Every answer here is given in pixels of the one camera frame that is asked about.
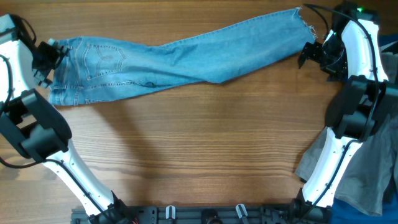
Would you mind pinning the dark blue t-shirt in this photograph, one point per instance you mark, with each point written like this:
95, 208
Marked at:
369, 183

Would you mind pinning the left grey rail clip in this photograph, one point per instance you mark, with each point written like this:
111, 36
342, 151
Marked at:
170, 212

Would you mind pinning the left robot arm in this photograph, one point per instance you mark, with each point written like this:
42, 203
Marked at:
36, 130

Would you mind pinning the right grey rail clip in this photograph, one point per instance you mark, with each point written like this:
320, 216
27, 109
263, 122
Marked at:
242, 213

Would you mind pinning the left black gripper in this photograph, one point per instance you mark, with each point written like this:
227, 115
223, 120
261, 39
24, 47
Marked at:
51, 55

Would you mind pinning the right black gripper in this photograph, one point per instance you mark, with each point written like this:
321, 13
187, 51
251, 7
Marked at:
314, 53

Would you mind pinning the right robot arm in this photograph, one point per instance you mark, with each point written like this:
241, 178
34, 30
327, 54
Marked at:
349, 53

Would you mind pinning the grey rail clip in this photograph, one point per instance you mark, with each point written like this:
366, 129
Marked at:
170, 212
242, 213

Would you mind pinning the light blue denim jeans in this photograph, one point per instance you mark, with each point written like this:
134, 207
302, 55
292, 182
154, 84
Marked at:
99, 69

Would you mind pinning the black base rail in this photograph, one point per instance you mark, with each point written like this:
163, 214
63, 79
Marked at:
266, 214

